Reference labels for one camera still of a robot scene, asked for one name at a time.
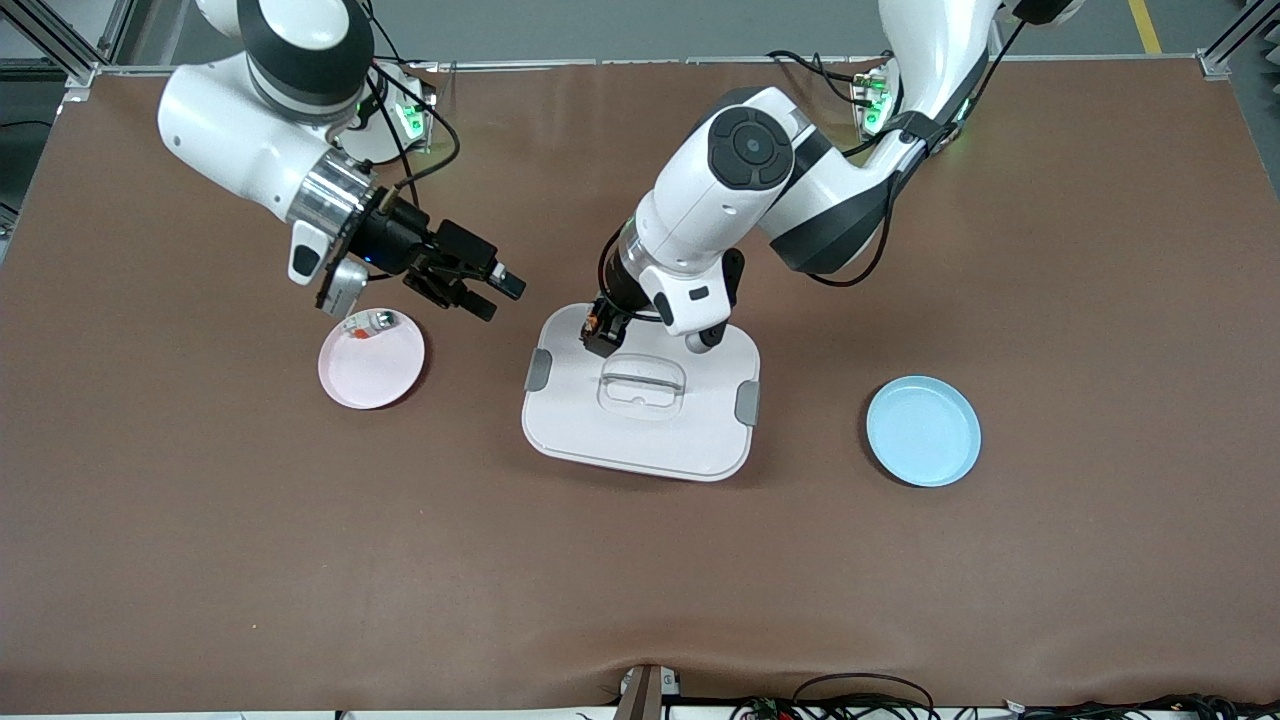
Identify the light blue round plate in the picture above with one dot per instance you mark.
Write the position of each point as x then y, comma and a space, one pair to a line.
925, 440

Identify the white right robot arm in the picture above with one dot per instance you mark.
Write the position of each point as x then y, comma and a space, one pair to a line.
230, 130

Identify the small white orange switch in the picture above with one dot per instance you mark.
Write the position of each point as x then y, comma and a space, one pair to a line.
372, 325

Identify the metal bracket at table edge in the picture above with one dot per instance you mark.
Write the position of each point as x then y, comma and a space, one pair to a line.
645, 695

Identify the white lidded storage box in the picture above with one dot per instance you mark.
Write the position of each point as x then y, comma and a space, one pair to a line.
600, 440

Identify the grey box latch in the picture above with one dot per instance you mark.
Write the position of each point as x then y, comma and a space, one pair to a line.
747, 403
538, 370

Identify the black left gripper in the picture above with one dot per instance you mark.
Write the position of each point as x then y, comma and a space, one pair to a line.
618, 293

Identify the aluminium frame post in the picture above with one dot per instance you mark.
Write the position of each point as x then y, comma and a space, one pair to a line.
118, 25
1215, 62

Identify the pink round plate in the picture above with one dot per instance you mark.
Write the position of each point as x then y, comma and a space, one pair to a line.
370, 375

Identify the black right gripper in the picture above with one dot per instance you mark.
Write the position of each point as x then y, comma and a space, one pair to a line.
393, 240

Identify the orange and black switch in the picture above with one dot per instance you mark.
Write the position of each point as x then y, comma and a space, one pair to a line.
592, 320

